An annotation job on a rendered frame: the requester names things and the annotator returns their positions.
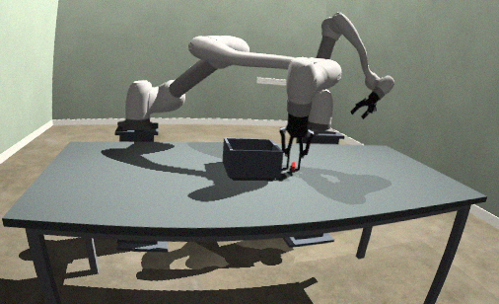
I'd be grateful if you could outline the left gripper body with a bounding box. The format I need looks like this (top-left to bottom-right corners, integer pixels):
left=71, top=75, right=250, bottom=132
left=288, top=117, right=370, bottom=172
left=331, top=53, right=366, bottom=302
left=366, top=92, right=379, bottom=106

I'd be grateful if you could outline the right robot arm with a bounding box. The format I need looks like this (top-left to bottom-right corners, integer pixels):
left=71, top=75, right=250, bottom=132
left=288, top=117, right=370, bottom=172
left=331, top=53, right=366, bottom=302
left=117, top=36, right=341, bottom=130

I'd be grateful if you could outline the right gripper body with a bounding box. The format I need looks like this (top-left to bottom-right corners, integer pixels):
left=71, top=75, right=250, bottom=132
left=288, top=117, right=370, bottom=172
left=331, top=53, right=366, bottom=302
left=286, top=114, right=309, bottom=138

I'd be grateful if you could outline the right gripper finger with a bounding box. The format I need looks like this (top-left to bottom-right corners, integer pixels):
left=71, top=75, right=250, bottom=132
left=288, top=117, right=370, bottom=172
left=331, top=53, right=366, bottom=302
left=279, top=127, right=295, bottom=169
left=298, top=131, right=314, bottom=170

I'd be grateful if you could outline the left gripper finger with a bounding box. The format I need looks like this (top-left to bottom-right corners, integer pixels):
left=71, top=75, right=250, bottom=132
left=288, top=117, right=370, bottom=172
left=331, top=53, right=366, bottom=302
left=361, top=100, right=376, bottom=119
left=351, top=98, right=369, bottom=114

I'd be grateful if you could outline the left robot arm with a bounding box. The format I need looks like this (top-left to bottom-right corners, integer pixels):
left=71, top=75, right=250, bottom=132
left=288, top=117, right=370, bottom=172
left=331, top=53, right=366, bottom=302
left=308, top=13, right=394, bottom=134

